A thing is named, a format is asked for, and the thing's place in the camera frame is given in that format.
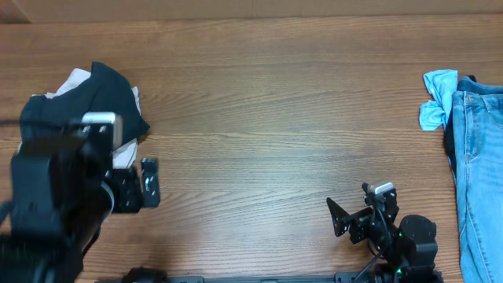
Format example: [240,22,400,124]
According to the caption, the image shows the black Nike t-shirt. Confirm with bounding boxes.
[20,62,149,144]

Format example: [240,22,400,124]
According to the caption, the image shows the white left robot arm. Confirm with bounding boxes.
[1,122,160,282]

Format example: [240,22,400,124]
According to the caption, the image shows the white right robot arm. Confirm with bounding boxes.
[326,182,443,283]

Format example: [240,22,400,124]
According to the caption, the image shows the folded white beige pants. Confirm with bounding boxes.
[32,68,138,169]

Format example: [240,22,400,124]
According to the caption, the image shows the light blue crumpled cloth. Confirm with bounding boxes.
[418,69,458,131]

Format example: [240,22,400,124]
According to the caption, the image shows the blue denim jeans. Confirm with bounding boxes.
[450,76,502,282]

